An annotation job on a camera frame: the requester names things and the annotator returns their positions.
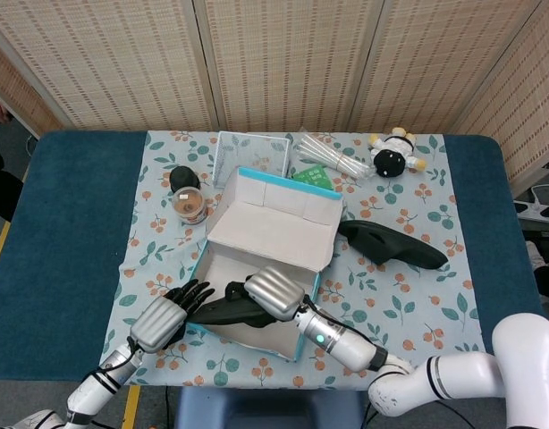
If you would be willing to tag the black round lump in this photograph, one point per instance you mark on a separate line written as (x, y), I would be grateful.
(183, 176)

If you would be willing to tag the green packet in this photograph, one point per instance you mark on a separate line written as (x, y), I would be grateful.
(315, 176)

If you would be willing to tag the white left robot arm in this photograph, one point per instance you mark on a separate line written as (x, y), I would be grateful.
(95, 384)

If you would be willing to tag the white chair base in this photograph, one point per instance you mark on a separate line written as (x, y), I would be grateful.
(536, 207)

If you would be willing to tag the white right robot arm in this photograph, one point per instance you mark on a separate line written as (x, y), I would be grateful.
(346, 342)

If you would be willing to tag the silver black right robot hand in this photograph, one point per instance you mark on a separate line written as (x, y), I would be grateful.
(274, 292)

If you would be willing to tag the white and teal shoebox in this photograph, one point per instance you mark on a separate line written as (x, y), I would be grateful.
(274, 223)

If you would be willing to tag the woven bamboo folding screen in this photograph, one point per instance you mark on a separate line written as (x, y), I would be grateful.
(279, 58)

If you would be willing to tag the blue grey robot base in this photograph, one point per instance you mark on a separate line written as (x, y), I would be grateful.
(256, 411)

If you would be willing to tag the floral leaf print tablecloth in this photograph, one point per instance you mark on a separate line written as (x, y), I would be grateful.
(391, 313)

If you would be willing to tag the clear plastic tubes bundle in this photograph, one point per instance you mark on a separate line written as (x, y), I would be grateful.
(332, 156)

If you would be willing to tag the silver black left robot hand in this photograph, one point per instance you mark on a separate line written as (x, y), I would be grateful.
(158, 324)

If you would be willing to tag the clear plastic snack jar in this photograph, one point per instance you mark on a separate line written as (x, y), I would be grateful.
(189, 210)

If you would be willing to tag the astronaut plush toy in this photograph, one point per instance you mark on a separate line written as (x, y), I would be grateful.
(388, 163)

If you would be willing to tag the dark teal padded table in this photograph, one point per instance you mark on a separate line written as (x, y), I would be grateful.
(69, 201)

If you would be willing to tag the black shoe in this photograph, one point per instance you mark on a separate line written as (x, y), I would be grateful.
(225, 313)
(391, 246)

